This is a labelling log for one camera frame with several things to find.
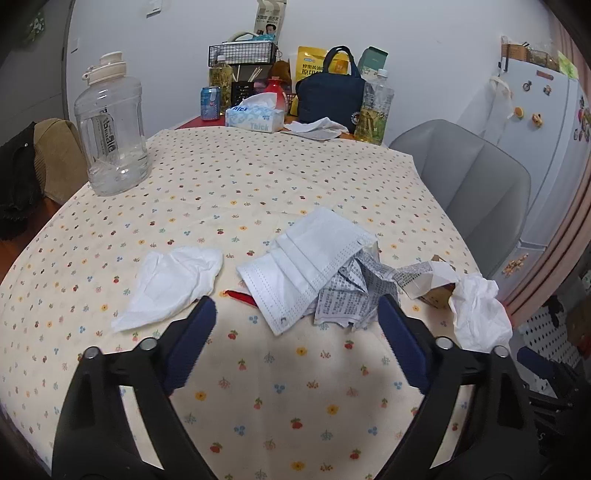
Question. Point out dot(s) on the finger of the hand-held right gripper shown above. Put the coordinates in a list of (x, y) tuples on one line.
[(538, 364)]

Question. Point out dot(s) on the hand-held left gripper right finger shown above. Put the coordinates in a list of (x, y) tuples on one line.
[(401, 341)]

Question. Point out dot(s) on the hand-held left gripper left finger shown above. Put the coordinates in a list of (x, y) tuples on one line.
[(194, 341)]

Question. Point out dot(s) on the white tissue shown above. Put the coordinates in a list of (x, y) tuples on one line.
[(171, 281), (480, 314)]

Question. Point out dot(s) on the small brown cardboard box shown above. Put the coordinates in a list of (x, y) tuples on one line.
[(436, 295)]

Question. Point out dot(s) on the red plastic strip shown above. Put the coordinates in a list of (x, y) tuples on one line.
[(240, 297)]

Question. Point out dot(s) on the crumpled printed leaflet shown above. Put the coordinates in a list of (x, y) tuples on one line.
[(351, 300)]

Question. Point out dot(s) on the cluster of yellow figurine magnets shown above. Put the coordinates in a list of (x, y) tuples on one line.
[(516, 265)]

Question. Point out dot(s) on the white face mask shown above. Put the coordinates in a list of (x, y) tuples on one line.
[(300, 258)]

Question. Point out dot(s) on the floral tablecloth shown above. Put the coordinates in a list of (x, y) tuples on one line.
[(231, 184)]

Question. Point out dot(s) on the grey chair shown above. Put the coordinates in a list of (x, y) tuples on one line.
[(461, 175)]

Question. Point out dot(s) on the white refrigerator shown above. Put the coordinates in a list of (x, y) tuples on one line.
[(545, 161)]

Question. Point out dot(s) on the large clear water jug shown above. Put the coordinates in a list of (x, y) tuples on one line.
[(111, 138)]

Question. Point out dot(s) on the yellow tea bottle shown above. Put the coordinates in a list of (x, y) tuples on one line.
[(374, 115), (220, 78)]

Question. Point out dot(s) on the blue white tissue box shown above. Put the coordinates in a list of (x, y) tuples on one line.
[(254, 121)]

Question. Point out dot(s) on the white cloth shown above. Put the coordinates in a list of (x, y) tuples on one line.
[(318, 128)]

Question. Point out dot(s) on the brown cushion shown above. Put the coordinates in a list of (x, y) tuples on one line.
[(55, 152)]

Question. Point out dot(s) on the black cloth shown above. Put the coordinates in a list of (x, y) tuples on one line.
[(18, 184)]

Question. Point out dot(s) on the blue drink can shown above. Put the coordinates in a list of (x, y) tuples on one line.
[(210, 104)]

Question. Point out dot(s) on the white tote bag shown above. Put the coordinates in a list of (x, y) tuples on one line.
[(489, 115)]

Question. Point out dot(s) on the round orange magnet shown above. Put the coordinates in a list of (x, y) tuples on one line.
[(519, 111)]

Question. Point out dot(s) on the navy lunch bag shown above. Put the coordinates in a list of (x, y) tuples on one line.
[(323, 99)]

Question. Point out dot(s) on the black plastic basket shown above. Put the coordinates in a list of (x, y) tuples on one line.
[(242, 90)]

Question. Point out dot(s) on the red white bottle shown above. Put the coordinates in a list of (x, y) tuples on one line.
[(275, 87)]

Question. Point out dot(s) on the wooden chopsticks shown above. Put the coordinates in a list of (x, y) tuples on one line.
[(253, 74)]

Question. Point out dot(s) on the tall green box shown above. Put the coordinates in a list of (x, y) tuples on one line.
[(373, 60)]

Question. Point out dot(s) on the yellow snack packet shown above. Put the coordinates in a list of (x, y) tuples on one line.
[(309, 60)]

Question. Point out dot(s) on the green packet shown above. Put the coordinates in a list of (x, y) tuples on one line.
[(568, 64)]

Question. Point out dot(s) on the teal packet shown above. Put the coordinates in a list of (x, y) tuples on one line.
[(258, 39)]

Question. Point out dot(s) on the wooden box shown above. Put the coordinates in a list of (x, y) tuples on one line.
[(515, 52)]

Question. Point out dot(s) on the white printed bag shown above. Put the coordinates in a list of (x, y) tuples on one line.
[(270, 18)]

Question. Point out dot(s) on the white light switch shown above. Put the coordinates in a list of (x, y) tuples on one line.
[(154, 7)]

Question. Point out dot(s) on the green wall decoration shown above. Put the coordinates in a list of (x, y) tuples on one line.
[(36, 30)]

